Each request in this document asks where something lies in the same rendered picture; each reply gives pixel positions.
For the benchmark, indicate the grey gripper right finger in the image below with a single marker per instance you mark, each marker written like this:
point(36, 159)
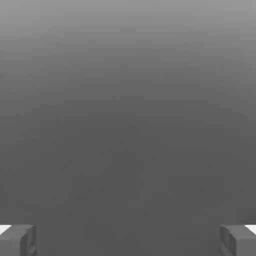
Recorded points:
point(240, 241)

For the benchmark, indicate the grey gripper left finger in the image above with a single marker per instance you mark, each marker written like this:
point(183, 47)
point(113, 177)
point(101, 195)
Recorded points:
point(16, 240)

